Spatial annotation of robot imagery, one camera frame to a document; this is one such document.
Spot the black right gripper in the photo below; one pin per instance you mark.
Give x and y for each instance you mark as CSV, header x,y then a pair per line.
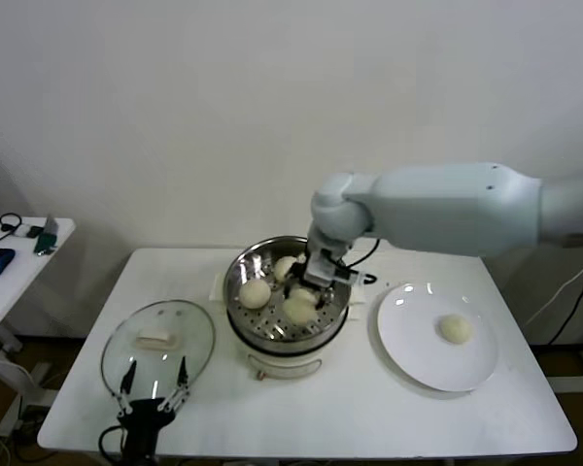
x,y
307,279

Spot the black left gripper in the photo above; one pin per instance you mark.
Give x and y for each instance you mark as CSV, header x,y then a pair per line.
x,y
146,422

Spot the white steamed baozi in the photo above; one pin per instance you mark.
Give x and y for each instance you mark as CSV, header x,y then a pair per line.
x,y
298,310
255,293
284,268
456,329

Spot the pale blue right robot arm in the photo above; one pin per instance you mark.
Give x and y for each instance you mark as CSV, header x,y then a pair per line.
x,y
442,209

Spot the stainless steel steamer basket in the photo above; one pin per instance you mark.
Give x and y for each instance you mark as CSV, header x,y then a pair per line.
x,y
262,325

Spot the steel steamer pot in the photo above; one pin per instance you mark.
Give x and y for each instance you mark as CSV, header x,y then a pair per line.
x,y
282,365

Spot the white round plate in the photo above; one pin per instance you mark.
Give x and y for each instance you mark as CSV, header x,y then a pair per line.
x,y
408,349

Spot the white side table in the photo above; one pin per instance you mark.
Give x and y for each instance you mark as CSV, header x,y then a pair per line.
x,y
22,276

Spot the green and grey tool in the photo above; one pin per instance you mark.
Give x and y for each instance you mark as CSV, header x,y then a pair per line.
x,y
44,240

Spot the small black device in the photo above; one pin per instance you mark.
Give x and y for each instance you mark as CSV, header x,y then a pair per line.
x,y
37,231

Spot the small white device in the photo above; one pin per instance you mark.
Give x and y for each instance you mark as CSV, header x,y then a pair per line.
x,y
20,232

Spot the black headphones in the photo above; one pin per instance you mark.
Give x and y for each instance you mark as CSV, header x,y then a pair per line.
x,y
5,224

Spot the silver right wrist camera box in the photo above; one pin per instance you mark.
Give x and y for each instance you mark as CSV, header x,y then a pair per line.
x,y
328,269

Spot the white table leg frame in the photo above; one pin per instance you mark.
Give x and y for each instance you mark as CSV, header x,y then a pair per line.
x,y
575,383

